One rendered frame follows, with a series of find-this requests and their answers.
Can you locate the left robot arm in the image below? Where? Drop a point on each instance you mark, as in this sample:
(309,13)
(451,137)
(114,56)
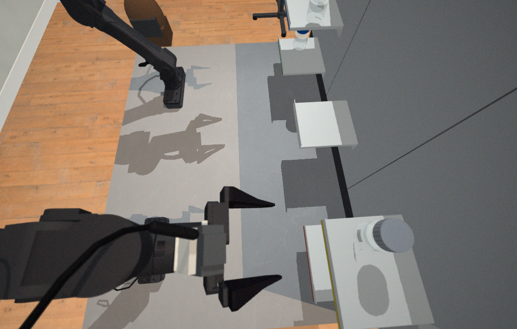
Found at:
(95,13)

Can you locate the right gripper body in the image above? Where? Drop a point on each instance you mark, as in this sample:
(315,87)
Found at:
(180,254)

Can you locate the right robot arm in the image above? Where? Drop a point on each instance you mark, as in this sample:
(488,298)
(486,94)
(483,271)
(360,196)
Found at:
(34,254)

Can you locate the white bottle with grey cap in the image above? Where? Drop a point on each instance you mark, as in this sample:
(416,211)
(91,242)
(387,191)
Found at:
(387,235)

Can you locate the white bottle with green cap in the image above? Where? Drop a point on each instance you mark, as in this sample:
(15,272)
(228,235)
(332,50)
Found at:
(316,11)

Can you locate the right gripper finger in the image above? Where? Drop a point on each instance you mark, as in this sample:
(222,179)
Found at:
(239,295)
(240,199)

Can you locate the clear glass bottle with blue cap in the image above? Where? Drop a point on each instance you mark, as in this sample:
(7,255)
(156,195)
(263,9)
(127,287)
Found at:
(300,40)

